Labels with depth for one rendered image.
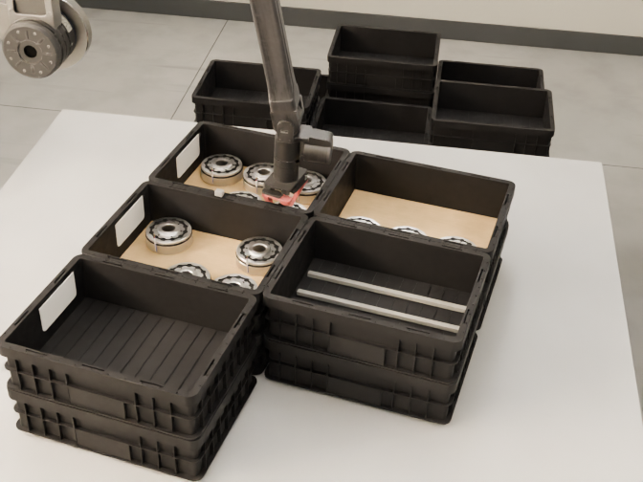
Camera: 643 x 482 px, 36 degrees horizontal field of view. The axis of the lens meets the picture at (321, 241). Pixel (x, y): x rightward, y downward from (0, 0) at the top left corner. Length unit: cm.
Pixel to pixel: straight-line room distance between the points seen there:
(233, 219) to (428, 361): 59
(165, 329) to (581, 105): 313
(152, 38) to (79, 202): 267
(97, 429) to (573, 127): 312
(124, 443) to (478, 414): 70
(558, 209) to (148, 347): 121
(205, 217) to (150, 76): 265
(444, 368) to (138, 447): 59
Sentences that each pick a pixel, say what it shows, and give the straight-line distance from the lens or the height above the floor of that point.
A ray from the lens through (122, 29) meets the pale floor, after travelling 536.
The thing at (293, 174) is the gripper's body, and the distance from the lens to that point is 219.
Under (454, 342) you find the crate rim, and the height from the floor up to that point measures 93.
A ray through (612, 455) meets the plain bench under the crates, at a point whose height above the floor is 70.
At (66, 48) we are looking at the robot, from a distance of 245.
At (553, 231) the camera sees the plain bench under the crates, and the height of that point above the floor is 70.
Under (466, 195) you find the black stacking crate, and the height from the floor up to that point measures 87.
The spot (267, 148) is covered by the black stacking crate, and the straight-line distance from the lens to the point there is 245.
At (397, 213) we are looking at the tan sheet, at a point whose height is 83.
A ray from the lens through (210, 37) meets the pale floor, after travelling 522.
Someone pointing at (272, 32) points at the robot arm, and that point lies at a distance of 200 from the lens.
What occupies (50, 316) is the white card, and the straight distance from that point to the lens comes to 200.
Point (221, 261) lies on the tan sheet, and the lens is 218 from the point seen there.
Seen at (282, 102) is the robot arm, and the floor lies 117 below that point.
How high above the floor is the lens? 214
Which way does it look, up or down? 36 degrees down
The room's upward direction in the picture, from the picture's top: 2 degrees clockwise
